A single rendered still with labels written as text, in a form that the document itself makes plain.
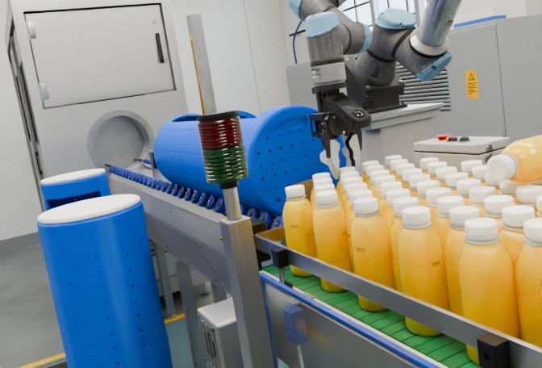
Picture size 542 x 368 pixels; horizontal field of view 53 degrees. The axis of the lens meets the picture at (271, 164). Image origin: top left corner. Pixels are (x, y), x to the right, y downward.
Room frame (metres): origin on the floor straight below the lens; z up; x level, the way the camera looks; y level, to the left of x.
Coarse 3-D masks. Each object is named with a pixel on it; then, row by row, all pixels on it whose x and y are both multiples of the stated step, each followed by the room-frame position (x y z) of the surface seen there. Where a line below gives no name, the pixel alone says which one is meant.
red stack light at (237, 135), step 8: (224, 120) 0.77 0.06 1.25; (232, 120) 0.77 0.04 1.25; (200, 128) 0.78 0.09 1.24; (208, 128) 0.77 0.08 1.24; (216, 128) 0.76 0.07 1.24; (224, 128) 0.76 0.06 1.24; (232, 128) 0.77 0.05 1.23; (240, 128) 0.79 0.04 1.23; (200, 136) 0.78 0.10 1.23; (208, 136) 0.77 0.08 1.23; (216, 136) 0.76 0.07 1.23; (224, 136) 0.76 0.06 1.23; (232, 136) 0.77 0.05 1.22; (240, 136) 0.78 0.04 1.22; (200, 144) 0.79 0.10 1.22; (208, 144) 0.77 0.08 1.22; (216, 144) 0.76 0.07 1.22; (224, 144) 0.76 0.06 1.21; (232, 144) 0.77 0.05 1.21
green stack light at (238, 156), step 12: (240, 144) 0.78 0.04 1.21; (204, 156) 0.78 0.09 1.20; (216, 156) 0.76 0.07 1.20; (228, 156) 0.76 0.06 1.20; (240, 156) 0.78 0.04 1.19; (204, 168) 0.79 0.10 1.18; (216, 168) 0.77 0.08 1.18; (228, 168) 0.76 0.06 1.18; (240, 168) 0.77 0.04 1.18; (216, 180) 0.77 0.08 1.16; (228, 180) 0.76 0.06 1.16
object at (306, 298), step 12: (264, 276) 0.95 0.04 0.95; (288, 288) 0.87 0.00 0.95; (264, 300) 0.96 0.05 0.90; (300, 300) 0.82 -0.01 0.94; (312, 300) 0.80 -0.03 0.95; (324, 312) 0.76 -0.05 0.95; (336, 312) 0.74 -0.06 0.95; (348, 324) 0.70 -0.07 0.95; (360, 324) 0.70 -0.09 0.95; (372, 336) 0.66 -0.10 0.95; (396, 348) 0.62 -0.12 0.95; (408, 360) 0.60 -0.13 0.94; (420, 360) 0.58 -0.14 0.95
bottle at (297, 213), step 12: (288, 204) 1.06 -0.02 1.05; (300, 204) 1.05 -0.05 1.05; (288, 216) 1.05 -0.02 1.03; (300, 216) 1.04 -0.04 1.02; (288, 228) 1.05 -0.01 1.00; (300, 228) 1.04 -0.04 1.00; (312, 228) 1.05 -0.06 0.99; (288, 240) 1.06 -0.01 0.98; (300, 240) 1.04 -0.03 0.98; (312, 240) 1.05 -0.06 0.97; (312, 252) 1.05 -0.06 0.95; (300, 276) 1.05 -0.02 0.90
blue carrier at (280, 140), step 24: (192, 120) 2.12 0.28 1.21; (240, 120) 1.43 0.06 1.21; (264, 120) 1.30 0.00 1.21; (288, 120) 1.33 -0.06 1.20; (312, 120) 1.35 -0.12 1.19; (168, 144) 1.88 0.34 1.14; (192, 144) 1.65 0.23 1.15; (264, 144) 1.29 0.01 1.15; (288, 144) 1.32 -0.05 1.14; (312, 144) 1.35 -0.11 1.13; (168, 168) 1.91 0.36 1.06; (192, 168) 1.65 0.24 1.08; (264, 168) 1.28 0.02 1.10; (288, 168) 1.31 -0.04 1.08; (312, 168) 1.34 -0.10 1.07; (216, 192) 1.57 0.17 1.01; (240, 192) 1.36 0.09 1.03; (264, 192) 1.28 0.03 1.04
